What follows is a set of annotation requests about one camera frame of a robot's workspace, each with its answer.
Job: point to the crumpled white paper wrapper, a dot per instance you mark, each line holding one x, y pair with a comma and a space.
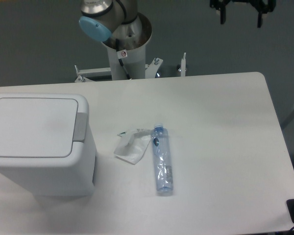
132, 145

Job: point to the clear blue plastic bottle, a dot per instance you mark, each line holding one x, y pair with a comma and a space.
162, 160

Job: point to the white plastic trash can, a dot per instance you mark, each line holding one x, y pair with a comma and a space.
72, 175

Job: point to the grey lid push button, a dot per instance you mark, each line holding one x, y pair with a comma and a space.
80, 127

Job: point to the white trash can lid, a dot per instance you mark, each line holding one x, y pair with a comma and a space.
37, 127

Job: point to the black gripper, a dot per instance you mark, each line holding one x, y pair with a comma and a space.
262, 6

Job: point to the white metal base frame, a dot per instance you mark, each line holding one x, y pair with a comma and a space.
152, 70

